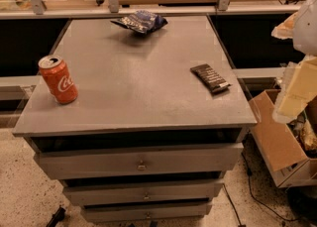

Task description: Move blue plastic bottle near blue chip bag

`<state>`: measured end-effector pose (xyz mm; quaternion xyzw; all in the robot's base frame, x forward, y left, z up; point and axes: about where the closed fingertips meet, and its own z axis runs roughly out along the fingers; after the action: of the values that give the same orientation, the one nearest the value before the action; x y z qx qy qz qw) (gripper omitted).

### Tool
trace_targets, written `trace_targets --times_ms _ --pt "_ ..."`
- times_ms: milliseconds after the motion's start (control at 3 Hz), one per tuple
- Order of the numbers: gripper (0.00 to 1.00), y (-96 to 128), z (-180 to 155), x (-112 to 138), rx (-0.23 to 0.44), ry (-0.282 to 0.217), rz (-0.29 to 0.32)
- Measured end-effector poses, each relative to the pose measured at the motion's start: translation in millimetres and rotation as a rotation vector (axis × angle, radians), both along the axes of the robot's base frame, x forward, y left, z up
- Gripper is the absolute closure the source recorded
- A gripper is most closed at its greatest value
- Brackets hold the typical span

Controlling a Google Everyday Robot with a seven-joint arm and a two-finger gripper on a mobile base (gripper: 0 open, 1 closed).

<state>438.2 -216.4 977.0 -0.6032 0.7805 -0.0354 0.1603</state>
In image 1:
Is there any black object on floor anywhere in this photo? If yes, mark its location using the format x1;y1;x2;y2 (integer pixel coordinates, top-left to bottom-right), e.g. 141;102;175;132
46;206;65;227

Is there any grey drawer cabinet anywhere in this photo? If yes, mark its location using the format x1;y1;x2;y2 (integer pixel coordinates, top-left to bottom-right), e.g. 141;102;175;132
14;16;255;210

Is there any black snack bar wrapper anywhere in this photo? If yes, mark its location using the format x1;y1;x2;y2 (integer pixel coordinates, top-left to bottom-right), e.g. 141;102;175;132
190;63;231;94

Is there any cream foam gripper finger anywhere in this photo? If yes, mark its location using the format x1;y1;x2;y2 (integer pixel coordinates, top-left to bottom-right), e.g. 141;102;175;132
272;56;317;124

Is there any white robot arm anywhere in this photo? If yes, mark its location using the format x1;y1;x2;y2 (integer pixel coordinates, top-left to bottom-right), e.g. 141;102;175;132
271;0;317;123

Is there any blue chip bag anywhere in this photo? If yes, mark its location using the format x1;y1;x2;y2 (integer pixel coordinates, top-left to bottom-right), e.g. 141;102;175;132
112;10;168;35

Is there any open cardboard box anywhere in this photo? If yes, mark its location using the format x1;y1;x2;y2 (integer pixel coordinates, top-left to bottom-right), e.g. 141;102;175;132
249;89;317;188

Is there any bottom grey drawer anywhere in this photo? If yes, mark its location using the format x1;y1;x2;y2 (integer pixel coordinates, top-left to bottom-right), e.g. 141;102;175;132
81;201;212;223

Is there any black floor cable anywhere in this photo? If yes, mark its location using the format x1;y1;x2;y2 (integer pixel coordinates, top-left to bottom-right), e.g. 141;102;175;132
223;151;301;227

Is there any top grey drawer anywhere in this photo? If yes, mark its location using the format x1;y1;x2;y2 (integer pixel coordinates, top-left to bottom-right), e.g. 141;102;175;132
34;143;243;180

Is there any grey drawer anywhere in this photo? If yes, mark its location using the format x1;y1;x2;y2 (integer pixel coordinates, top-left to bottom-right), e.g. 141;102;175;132
63;179;223;206
34;143;243;180
81;201;212;223

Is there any red Coca-Cola can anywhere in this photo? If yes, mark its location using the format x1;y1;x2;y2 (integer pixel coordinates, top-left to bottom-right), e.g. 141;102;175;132
38;55;78;104

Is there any middle grey drawer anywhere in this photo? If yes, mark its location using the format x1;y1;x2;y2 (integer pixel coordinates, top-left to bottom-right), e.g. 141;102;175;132
63;179;223;206

